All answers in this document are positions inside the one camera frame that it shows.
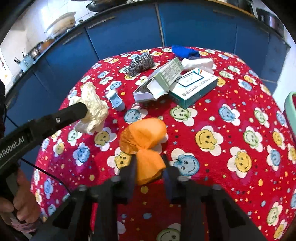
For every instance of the red bin with green rim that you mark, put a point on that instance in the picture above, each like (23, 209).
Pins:
(290, 113)

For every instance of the small grey blue bottle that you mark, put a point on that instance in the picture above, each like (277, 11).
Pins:
(116, 102)

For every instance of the light green medicine box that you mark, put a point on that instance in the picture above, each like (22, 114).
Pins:
(159, 82)

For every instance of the blue utensil holder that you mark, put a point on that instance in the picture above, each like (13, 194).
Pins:
(26, 63)

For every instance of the dark rice cooker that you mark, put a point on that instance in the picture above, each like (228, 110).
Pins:
(271, 20)

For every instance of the small orange bag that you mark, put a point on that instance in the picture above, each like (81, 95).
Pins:
(140, 139)

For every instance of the steel wool scrubber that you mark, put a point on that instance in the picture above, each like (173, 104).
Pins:
(140, 63)

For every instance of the person's left hand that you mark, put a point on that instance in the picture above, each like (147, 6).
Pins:
(28, 210)

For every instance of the teal white medicine box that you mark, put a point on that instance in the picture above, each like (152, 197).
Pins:
(191, 86)

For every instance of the steel pot far left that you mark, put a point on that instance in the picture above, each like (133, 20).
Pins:
(40, 48)

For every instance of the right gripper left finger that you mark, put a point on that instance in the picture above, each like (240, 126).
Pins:
(125, 182)

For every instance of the black wok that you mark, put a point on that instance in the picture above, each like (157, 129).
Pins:
(102, 5)

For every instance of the blue lower kitchen cabinets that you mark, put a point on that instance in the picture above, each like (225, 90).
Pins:
(145, 25)

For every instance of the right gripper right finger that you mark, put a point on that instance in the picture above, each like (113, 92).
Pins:
(172, 186)

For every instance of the white pot with lid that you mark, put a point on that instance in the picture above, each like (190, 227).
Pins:
(61, 25)

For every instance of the red smiley flower tablecloth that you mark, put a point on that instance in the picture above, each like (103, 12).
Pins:
(235, 136)

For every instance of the white plastic wrapper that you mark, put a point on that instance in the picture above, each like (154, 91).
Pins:
(205, 64)

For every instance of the cream paper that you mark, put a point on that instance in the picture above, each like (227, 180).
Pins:
(97, 109)

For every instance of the blue cloth wad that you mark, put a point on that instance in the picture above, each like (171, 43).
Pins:
(184, 52)

